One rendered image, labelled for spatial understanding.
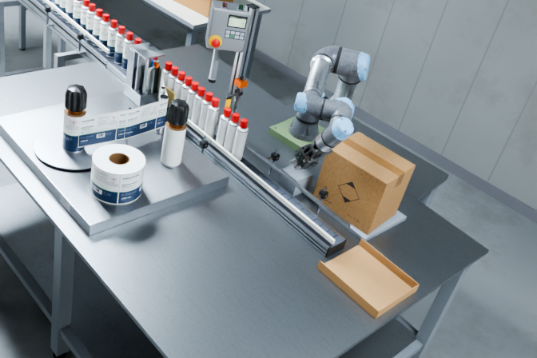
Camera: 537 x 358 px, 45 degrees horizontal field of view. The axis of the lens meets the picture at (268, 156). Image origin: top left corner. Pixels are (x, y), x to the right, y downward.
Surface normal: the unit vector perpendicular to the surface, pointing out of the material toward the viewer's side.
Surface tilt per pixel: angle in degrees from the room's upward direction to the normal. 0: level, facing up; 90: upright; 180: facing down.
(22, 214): 0
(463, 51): 90
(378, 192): 90
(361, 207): 90
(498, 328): 0
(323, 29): 90
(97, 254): 0
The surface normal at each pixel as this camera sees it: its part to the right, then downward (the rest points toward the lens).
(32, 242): 0.21, -0.82
